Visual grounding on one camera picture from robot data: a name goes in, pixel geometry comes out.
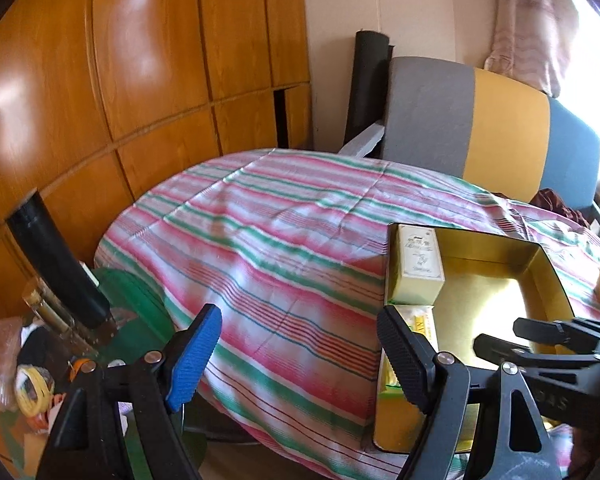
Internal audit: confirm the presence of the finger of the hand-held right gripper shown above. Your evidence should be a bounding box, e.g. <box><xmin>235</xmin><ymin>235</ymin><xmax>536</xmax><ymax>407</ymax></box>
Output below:
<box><xmin>472</xmin><ymin>334</ymin><xmax>600</xmax><ymax>428</ymax></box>
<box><xmin>512</xmin><ymin>317</ymin><xmax>600</xmax><ymax>356</ymax></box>

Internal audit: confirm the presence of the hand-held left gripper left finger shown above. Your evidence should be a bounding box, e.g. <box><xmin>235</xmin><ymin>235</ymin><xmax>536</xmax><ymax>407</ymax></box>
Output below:
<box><xmin>35</xmin><ymin>303</ymin><xmax>223</xmax><ymax>480</ymax></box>

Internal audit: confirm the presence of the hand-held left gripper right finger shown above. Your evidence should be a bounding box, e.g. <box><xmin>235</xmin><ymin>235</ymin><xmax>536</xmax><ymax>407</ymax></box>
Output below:
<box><xmin>377</xmin><ymin>305</ymin><xmax>563</xmax><ymax>480</ymax></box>

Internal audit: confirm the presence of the gold tin box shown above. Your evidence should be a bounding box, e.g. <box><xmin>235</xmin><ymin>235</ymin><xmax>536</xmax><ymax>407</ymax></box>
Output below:
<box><xmin>372</xmin><ymin>221</ymin><xmax>578</xmax><ymax>456</ymax></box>

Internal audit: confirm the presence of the yellow packet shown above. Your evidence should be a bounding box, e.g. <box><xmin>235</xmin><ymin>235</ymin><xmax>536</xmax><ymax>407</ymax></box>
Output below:
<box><xmin>377</xmin><ymin>305</ymin><xmax>438</xmax><ymax>396</ymax></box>

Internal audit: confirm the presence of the green round stool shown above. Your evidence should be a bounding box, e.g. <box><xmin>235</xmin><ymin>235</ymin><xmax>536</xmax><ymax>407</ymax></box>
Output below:
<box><xmin>87</xmin><ymin>266</ymin><xmax>208</xmax><ymax>471</ymax></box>

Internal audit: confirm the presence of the small cream box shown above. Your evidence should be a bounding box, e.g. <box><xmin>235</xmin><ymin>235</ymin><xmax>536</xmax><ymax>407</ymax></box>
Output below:
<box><xmin>396</xmin><ymin>225</ymin><xmax>447</xmax><ymax>306</ymax></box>

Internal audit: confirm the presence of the striped tablecloth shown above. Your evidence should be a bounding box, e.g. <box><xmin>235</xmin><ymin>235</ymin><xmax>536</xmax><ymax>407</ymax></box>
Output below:
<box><xmin>94</xmin><ymin>149</ymin><xmax>600</xmax><ymax>480</ymax></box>

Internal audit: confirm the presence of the dark red cloth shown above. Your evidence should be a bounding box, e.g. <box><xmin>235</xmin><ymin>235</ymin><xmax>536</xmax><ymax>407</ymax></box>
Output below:
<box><xmin>530</xmin><ymin>187</ymin><xmax>598</xmax><ymax>228</ymax></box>

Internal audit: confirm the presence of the brass metal stand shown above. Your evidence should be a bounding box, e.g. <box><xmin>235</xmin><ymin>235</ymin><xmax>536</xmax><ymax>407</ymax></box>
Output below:
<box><xmin>22</xmin><ymin>280</ymin><xmax>118</xmax><ymax>351</ymax></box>

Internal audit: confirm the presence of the yellow tape roll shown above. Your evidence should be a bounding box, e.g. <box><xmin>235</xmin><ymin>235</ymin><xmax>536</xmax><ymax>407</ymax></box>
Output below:
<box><xmin>15</xmin><ymin>365</ymin><xmax>56</xmax><ymax>418</ymax></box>

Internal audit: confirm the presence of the black tube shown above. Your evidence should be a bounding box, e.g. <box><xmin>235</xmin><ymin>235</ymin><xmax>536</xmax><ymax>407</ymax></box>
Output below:
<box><xmin>6</xmin><ymin>187</ymin><xmax>112</xmax><ymax>331</ymax></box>

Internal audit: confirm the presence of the clear plastic bag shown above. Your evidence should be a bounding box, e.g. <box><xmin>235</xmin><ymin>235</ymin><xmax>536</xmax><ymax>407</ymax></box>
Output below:
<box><xmin>0</xmin><ymin>317</ymin><xmax>23</xmax><ymax>411</ymax></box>

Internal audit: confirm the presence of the grey yellow blue chair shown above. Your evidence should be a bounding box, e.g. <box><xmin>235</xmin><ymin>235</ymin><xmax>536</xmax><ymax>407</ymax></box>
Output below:
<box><xmin>382</xmin><ymin>56</ymin><xmax>600</xmax><ymax>241</ymax></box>

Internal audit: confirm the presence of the white foam sheet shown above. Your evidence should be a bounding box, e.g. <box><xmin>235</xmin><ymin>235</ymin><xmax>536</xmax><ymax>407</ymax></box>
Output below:
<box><xmin>337</xmin><ymin>122</ymin><xmax>386</xmax><ymax>158</ymax></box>

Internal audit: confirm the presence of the black rolled mat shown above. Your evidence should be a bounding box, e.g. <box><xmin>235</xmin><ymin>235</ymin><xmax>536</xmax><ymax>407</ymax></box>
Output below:
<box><xmin>343</xmin><ymin>30</ymin><xmax>396</xmax><ymax>148</ymax></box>

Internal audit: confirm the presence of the wooden wardrobe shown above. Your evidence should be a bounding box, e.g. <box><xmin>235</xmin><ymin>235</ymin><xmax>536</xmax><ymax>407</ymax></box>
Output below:
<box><xmin>0</xmin><ymin>0</ymin><xmax>313</xmax><ymax>461</ymax></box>

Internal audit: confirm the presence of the pink patterned curtain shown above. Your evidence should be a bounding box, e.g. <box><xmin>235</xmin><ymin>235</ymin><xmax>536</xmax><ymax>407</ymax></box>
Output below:
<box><xmin>482</xmin><ymin>0</ymin><xmax>581</xmax><ymax>98</ymax></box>

